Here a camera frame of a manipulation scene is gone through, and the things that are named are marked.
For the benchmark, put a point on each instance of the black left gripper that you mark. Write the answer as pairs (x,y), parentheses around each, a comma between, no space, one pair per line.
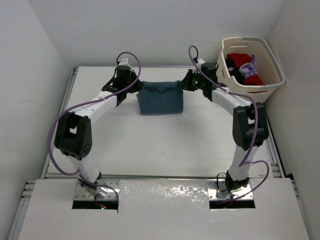
(137,86)

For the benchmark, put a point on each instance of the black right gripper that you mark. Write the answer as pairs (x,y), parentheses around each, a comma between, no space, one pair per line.
(186,83)

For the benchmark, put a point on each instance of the blue t shirt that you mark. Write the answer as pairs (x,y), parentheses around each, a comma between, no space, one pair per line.
(161,98)

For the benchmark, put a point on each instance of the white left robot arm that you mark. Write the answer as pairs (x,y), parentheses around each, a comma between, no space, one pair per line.
(74,136)

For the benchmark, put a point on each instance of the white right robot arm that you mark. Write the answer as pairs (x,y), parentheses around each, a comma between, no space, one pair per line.
(249,122)

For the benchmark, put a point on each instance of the black garment in basket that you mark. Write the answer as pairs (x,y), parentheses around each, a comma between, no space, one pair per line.
(234,70)

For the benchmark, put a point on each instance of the red garment in basket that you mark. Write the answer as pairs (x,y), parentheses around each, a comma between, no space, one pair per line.
(236,60)

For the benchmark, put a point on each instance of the lavender garment in basket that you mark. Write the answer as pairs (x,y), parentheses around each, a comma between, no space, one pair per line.
(249,69)

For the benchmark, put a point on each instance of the red garment front of basket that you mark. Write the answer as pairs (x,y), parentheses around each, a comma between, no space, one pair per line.
(253,80)

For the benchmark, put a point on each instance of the cream perforated laundry basket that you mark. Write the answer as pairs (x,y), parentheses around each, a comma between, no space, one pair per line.
(266,64)

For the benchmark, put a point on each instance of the white front cover panel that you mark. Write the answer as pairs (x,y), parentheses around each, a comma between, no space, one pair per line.
(163,210)

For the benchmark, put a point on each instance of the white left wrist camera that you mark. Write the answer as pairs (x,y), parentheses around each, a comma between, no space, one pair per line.
(124,62)

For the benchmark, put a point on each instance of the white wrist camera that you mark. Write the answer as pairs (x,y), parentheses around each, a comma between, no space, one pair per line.
(124,62)
(199,62)

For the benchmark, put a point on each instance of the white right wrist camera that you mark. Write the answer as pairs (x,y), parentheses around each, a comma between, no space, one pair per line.
(199,62)

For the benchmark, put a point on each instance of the aluminium table edge rail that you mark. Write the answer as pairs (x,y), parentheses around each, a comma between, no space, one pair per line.
(53,126)

